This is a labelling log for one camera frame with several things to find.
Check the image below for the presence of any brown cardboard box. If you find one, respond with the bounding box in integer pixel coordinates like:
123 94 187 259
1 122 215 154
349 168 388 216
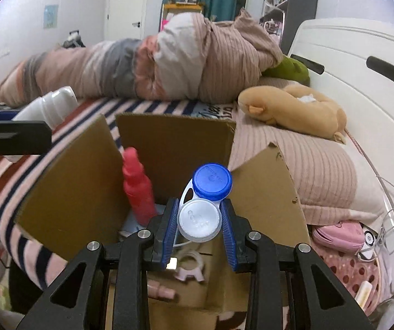
13 113 312 313

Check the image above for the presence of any blue and white lens case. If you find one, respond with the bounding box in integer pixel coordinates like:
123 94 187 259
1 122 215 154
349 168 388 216
176 163 233 243

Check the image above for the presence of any tan plush toy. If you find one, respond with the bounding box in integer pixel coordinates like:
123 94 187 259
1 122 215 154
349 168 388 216
237 85 348 145

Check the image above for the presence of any pink pouch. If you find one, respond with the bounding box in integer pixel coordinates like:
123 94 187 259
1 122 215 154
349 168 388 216
312 221 366 252

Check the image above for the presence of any white round gadget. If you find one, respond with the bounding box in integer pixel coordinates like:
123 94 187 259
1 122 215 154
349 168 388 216
357 226 379 260

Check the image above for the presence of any pale pink ring holder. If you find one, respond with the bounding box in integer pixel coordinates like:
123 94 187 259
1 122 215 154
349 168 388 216
174 250 205 282

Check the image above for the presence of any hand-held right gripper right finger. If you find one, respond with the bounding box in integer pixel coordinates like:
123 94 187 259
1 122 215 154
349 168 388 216
220 199 373 330

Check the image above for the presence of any pink plastic bottle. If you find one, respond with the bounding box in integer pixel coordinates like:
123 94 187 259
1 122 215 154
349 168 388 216
122 147 156 224

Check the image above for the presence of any cream tube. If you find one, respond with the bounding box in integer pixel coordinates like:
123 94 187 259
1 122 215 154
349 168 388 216
354 281 374 309

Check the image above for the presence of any yellow table with glass case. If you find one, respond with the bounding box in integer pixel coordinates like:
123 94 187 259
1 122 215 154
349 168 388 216
162 3 205 31

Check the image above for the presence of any white wire rack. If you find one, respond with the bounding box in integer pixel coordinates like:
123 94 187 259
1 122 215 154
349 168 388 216
264 19 283 37

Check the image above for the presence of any white door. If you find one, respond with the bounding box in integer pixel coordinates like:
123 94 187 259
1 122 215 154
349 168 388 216
104 0 148 42

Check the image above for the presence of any pink lipstick tube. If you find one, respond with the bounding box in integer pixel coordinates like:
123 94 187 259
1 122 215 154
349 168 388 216
148 279 176 299

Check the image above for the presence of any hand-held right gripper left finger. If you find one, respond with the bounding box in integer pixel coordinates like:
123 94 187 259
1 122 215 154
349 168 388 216
16 197 180 330

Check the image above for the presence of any rolled pink grey quilt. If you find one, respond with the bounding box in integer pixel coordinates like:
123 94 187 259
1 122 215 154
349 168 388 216
0 9 283 107

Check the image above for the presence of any wall poster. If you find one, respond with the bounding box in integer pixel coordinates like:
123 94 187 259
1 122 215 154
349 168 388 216
43 4 59 29

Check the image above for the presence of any green plush toy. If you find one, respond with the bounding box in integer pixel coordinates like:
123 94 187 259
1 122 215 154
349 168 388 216
262 56 310 86

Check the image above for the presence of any dark stroller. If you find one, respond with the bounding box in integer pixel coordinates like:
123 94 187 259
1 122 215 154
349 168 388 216
62 30 87 49

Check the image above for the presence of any light blue square device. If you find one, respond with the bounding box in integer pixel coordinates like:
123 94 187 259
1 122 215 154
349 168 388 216
119 203 166 239

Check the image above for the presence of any pink polka dot sheet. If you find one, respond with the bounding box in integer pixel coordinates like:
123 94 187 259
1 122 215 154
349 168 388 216
317 244 390 317

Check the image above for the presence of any white headboard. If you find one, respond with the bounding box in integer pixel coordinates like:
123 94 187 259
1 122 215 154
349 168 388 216
288 19 394 293

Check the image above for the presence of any dark bookshelf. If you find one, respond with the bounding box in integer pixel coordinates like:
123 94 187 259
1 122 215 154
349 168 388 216
261 0 319 54

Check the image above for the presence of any white plastic bottle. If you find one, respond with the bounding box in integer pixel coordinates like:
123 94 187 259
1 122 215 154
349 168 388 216
4 86 79 164

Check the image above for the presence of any pink ribbed pillow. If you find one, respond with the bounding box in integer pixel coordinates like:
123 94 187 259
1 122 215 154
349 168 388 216
229 77 385 227

